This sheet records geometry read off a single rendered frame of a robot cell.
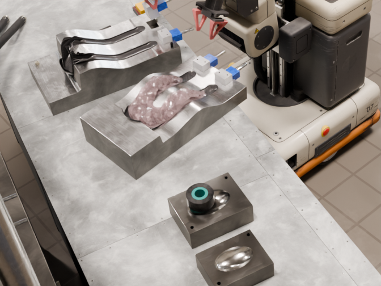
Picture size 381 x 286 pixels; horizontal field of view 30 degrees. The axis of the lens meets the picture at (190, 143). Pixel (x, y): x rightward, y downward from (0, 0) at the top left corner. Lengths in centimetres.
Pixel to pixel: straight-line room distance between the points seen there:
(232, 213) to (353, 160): 142
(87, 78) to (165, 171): 46
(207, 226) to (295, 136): 114
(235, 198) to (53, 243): 131
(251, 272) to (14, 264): 79
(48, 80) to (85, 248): 73
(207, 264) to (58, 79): 97
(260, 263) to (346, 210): 127
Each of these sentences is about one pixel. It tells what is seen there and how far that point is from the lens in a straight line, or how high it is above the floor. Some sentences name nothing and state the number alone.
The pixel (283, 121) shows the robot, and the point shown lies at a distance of 310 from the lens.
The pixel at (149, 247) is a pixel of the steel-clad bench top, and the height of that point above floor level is 80.
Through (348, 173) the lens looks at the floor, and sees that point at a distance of 328.
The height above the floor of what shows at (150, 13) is 96.
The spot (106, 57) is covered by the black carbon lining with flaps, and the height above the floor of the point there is 90.
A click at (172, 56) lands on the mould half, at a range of 255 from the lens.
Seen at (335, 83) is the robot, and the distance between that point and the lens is 306.
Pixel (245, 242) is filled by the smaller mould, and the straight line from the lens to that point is 195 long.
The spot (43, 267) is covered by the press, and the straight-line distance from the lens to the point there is 210.
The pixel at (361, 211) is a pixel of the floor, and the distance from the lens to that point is 315.
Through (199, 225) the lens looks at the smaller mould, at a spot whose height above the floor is 87.
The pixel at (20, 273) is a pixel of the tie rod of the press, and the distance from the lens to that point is 131.
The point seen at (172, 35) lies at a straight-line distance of 258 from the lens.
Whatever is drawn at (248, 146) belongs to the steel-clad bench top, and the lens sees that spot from 228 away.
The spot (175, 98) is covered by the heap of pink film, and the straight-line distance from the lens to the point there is 230.
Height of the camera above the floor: 243
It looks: 45 degrees down
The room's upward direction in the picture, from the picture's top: 8 degrees counter-clockwise
